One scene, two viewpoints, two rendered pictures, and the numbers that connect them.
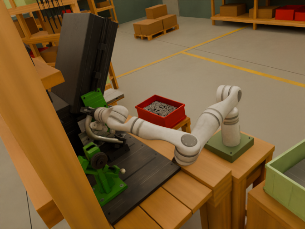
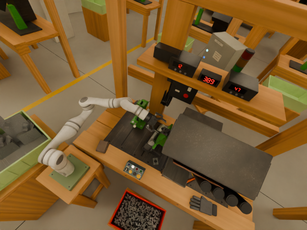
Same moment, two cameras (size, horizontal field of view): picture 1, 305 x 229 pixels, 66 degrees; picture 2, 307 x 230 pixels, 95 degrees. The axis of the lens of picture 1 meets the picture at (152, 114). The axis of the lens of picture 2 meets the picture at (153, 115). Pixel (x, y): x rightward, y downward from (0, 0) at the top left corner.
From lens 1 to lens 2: 1.50 m
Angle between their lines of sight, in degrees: 88
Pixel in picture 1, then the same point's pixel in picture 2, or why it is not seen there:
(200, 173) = (91, 137)
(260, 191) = (61, 146)
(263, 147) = (45, 175)
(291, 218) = (51, 134)
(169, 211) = (106, 117)
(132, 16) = not seen: outside the picture
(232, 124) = not seen: hidden behind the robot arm
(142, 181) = (123, 128)
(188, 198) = (97, 125)
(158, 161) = (118, 142)
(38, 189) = (135, 68)
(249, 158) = not seen: hidden behind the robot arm
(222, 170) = (77, 141)
